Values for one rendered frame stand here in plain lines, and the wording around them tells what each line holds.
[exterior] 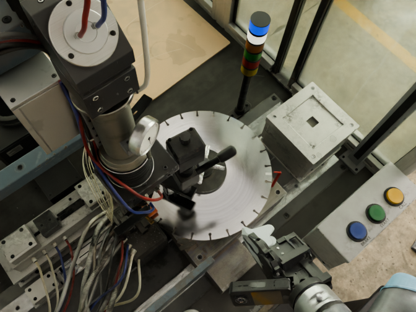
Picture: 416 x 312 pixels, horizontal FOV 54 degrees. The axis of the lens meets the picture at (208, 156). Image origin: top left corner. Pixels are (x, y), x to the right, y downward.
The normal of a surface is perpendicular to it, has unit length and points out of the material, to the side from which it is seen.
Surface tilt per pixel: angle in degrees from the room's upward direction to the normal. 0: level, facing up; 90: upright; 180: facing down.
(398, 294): 37
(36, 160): 0
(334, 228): 0
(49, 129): 90
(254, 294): 62
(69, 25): 45
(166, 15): 0
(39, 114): 90
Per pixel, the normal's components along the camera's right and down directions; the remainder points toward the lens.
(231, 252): 0.04, -0.39
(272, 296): -0.11, 0.61
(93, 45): 0.48, 0.23
